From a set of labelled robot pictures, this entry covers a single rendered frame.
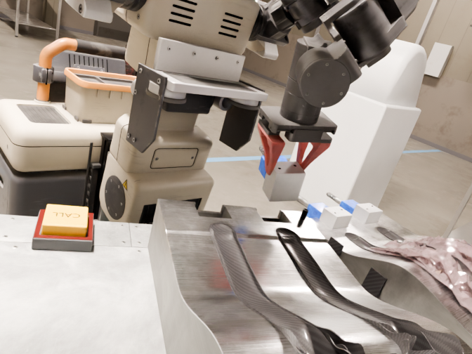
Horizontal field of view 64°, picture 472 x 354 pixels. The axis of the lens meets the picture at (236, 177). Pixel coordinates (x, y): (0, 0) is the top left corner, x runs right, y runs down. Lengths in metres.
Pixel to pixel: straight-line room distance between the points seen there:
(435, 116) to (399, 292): 7.84
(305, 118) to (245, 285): 0.24
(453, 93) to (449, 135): 0.77
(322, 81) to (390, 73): 2.35
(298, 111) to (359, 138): 2.24
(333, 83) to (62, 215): 0.43
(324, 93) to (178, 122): 0.50
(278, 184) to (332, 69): 0.21
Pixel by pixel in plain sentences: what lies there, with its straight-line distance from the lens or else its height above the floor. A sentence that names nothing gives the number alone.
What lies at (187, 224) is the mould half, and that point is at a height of 0.89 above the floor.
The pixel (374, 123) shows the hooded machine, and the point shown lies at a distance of 2.73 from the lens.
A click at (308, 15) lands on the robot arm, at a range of 0.90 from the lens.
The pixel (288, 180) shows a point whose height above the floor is 0.96.
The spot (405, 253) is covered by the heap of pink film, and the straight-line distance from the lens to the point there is 0.68.
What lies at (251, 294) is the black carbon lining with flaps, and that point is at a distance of 0.47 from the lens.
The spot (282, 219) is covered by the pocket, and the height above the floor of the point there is 0.88.
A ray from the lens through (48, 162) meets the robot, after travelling 1.08.
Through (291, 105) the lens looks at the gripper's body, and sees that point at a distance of 0.54.
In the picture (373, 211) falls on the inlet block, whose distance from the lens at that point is 0.85.
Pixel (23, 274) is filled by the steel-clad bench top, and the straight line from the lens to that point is 0.57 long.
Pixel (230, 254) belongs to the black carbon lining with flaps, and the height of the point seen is 0.88.
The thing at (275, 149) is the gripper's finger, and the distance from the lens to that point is 0.55.
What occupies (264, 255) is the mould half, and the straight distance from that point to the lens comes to 0.54.
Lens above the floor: 1.16
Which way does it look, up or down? 21 degrees down
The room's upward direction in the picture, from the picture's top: 16 degrees clockwise
